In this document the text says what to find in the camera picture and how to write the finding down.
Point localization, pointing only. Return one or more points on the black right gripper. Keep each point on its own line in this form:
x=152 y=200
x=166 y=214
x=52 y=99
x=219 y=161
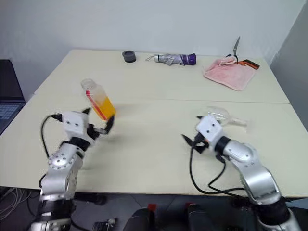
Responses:
x=199 y=145

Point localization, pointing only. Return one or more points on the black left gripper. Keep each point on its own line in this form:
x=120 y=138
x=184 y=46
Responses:
x=95 y=133

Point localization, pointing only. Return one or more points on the bottle with orange liquid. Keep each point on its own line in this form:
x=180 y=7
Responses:
x=106 y=106

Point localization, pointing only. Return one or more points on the clear glass goblet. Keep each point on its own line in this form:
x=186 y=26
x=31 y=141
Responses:
x=225 y=115

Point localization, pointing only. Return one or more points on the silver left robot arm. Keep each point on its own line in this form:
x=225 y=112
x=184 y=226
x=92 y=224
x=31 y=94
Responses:
x=60 y=173

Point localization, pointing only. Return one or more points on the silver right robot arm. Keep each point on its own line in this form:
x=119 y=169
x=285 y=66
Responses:
x=255 y=173

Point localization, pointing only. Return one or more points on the pink towel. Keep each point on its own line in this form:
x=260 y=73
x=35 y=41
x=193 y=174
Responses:
x=228 y=74

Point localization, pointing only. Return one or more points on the folded silver purple umbrella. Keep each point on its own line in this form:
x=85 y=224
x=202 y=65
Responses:
x=172 y=59

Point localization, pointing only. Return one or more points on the black table foot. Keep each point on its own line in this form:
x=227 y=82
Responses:
x=96 y=199

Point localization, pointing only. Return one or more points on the orange black hand tool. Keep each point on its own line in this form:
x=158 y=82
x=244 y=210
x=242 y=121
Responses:
x=250 y=63

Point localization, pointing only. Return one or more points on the dark rounded shape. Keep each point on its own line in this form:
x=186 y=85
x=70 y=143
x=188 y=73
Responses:
x=201 y=217
x=140 y=220

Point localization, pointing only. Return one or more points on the small red block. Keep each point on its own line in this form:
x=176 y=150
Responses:
x=151 y=207

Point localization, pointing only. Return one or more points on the dark laptop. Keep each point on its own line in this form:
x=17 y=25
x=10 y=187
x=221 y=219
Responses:
x=8 y=101

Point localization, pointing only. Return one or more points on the small black floor device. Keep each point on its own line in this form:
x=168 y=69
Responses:
x=104 y=225

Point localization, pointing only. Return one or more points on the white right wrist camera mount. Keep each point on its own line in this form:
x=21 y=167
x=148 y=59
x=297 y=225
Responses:
x=209 y=130

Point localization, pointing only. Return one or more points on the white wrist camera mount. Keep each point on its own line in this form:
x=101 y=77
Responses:
x=74 y=124
x=209 y=130

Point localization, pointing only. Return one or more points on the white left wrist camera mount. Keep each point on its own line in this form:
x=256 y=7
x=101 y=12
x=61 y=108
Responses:
x=74 y=124

